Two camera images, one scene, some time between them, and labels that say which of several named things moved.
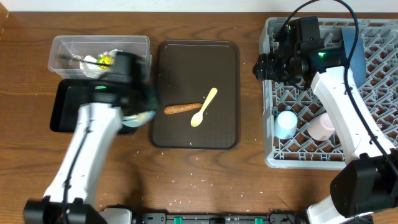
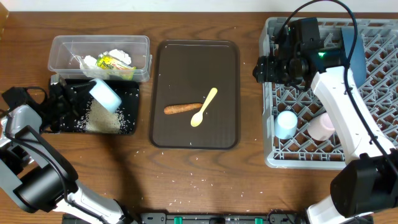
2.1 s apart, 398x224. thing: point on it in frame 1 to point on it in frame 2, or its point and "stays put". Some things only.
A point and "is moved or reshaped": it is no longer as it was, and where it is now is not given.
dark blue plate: [357, 63] stays put
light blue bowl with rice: [138, 119] is moved or reshaped
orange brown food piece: [170, 109] stays put
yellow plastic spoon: [198, 118] stays put
